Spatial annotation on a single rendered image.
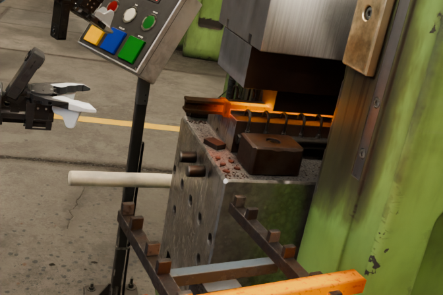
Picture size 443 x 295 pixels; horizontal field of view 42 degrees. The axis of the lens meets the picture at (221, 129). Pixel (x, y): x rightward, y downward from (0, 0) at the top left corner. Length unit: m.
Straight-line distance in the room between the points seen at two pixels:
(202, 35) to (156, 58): 4.56
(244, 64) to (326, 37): 0.19
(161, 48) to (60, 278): 1.10
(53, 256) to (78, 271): 0.14
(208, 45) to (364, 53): 5.23
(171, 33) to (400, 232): 0.93
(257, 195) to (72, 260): 1.42
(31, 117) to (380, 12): 0.72
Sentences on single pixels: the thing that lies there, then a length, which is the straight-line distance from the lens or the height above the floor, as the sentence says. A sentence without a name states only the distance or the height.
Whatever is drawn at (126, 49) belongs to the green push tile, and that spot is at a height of 1.00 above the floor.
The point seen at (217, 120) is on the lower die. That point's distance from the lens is 1.41.
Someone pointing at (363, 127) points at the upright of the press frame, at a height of 1.09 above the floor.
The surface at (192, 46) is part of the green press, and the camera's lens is 6.26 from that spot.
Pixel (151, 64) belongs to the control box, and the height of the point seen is 0.98.
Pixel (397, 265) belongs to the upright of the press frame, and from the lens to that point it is 1.10.
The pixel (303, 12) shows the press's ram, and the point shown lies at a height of 1.25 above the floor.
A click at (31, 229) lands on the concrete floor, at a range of 2.71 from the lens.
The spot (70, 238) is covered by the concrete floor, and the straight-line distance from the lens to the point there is 2.65.
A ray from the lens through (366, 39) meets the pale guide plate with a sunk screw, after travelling 1.08.
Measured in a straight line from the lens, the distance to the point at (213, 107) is 1.33.
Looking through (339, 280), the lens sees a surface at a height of 0.95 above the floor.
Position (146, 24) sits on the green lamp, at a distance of 1.73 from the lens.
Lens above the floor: 1.39
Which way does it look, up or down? 19 degrees down
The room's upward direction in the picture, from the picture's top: 11 degrees clockwise
